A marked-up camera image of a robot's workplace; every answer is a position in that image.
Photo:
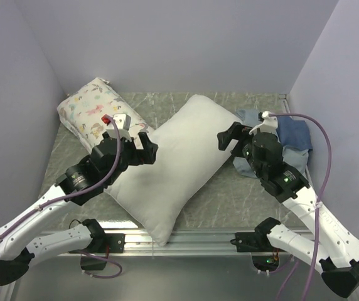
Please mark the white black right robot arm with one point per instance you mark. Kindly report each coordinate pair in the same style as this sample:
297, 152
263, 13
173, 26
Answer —
334, 251

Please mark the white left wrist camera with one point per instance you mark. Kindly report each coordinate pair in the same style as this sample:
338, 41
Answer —
116, 127

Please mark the aluminium front rail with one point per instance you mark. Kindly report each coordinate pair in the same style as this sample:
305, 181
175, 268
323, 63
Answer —
188, 242

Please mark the white floral print pillow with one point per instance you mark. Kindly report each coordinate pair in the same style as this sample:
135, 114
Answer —
81, 113

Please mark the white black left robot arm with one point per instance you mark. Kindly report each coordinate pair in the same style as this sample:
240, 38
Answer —
21, 244

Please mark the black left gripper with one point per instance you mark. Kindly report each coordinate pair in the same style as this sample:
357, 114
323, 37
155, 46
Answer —
147, 155

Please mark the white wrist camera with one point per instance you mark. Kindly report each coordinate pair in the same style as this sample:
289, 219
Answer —
116, 127
268, 124

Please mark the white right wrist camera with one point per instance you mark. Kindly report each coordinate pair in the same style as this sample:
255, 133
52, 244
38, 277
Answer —
268, 124

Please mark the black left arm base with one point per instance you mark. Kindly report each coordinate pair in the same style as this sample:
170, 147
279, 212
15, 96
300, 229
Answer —
97, 256

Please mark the blue fish print pillowcase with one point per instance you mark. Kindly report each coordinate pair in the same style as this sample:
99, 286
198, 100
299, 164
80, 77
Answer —
249, 117

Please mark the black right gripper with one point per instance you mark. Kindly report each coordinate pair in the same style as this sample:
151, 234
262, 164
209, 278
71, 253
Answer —
235, 131

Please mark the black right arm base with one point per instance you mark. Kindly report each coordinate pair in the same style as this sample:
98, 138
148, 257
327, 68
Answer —
264, 256

